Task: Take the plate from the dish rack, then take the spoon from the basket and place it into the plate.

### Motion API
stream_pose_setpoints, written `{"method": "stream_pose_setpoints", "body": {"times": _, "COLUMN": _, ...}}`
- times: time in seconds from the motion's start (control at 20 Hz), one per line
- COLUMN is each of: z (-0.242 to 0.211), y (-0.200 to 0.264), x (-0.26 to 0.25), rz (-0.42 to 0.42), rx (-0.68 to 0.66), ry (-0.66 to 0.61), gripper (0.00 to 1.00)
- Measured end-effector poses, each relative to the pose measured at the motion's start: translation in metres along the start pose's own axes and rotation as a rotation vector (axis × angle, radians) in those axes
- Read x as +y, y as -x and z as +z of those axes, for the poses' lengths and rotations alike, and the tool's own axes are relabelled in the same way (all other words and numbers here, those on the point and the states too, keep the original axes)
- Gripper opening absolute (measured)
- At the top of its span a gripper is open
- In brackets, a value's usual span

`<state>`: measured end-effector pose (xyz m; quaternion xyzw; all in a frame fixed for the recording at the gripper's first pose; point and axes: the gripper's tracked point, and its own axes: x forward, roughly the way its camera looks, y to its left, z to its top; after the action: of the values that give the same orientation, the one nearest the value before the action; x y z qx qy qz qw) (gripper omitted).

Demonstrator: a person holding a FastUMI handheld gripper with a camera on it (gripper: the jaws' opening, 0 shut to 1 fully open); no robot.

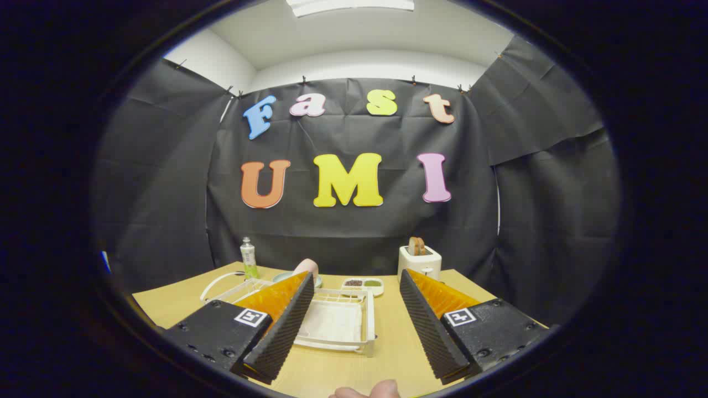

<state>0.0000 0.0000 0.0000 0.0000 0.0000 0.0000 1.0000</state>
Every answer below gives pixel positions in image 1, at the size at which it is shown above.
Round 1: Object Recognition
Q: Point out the pink plate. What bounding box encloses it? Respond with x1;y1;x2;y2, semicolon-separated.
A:
292;259;320;285

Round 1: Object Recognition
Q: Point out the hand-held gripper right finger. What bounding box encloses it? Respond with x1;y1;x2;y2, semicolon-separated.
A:
399;269;549;386

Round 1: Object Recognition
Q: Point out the white wire dish rack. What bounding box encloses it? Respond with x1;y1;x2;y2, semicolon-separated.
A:
200;271;377;357

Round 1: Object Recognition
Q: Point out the white divided bean tray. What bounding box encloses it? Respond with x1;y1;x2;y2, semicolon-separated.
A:
341;278;384;297

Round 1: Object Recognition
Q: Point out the ceiling light panel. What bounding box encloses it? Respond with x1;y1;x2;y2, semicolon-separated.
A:
286;0;415;18

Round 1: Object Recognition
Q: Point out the white ribbed drain tray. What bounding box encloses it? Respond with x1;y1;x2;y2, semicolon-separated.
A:
298;300;364;344

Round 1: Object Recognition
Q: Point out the cream toaster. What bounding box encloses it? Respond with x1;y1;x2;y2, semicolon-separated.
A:
398;245;442;283

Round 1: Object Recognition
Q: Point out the black backdrop cloth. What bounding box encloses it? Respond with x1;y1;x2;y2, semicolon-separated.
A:
91;36;623;327

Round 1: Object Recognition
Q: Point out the clear bottle with green liquid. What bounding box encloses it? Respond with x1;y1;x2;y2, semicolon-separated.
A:
241;237;259;280

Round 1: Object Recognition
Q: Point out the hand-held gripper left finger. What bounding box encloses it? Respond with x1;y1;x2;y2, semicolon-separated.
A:
163;271;315;385

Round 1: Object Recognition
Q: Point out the pale green plate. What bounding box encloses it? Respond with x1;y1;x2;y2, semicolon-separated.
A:
272;271;323;289

